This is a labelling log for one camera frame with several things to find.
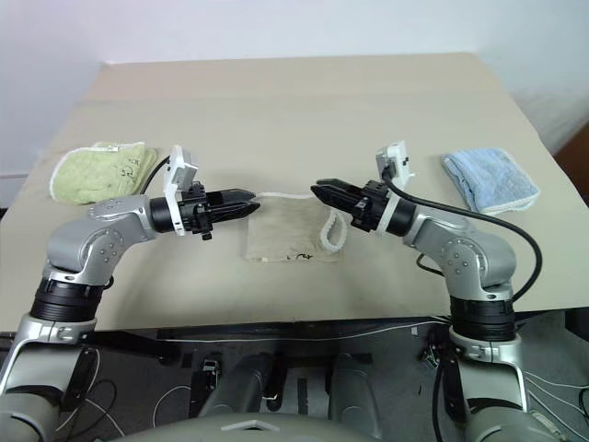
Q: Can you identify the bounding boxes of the white looped floor cable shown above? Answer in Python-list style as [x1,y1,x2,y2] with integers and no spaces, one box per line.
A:
[151,385,194,423]

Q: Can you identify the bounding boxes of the long white cable under table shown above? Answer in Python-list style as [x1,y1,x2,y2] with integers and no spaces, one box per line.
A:
[156,317,455,343]

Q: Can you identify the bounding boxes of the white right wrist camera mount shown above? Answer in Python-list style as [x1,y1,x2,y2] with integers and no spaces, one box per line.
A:
[375,140,419,237]

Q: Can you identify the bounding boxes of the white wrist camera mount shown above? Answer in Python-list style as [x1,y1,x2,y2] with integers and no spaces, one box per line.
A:
[375,140,419,237]
[161,145,202,237]

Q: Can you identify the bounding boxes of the beige towel with white trim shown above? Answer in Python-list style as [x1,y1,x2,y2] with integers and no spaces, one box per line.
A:
[242,191,350,264]

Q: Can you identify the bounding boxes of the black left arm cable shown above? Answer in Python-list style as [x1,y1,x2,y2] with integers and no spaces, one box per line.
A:
[140,155,174,197]

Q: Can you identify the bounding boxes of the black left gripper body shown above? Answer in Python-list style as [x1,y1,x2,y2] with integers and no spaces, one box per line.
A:
[177,180,217,243]

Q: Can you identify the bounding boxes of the blue cloth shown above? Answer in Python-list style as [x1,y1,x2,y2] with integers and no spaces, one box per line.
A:
[441,146,540,217]

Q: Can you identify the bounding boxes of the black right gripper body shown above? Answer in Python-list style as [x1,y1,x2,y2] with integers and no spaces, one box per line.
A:
[349,180,393,234]

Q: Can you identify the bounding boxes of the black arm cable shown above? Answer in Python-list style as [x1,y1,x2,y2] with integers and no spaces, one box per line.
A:
[140,155,174,197]
[379,165,543,303]

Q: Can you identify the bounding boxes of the black floor bracket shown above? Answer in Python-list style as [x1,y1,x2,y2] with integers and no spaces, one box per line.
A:
[188,358,222,415]

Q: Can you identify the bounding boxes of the green cloth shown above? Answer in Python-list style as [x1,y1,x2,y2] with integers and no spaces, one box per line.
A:
[49,141,160,206]

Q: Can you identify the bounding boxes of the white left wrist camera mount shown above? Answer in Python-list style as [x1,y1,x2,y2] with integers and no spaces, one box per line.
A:
[161,145,202,237]

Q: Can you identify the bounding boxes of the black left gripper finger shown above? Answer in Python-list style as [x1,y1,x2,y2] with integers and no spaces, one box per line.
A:
[206,188,257,206]
[208,202,263,225]

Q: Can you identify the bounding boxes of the dark grey rounded robot leg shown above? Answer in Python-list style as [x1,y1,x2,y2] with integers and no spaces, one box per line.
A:
[197,352,286,420]
[329,352,386,438]

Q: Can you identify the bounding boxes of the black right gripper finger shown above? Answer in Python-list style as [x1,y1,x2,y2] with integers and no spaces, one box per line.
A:
[314,177,365,197]
[309,185,361,215]

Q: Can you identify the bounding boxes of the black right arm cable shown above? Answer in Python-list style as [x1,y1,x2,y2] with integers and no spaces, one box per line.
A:
[379,165,543,303]

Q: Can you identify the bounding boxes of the grey robot torso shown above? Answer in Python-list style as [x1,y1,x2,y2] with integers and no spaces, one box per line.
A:
[105,413,461,442]

